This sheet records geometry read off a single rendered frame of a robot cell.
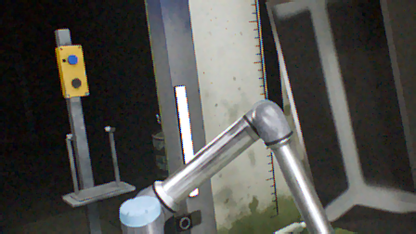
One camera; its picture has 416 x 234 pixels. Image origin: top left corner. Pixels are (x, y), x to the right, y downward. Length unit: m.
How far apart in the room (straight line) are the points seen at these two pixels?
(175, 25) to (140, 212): 1.21
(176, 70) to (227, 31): 0.42
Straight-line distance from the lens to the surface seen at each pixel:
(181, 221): 2.58
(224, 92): 2.67
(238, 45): 2.75
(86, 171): 2.53
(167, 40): 2.48
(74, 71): 2.42
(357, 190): 2.79
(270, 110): 1.66
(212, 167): 1.78
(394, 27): 1.89
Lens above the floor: 1.41
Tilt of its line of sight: 8 degrees down
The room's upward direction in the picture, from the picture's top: 7 degrees counter-clockwise
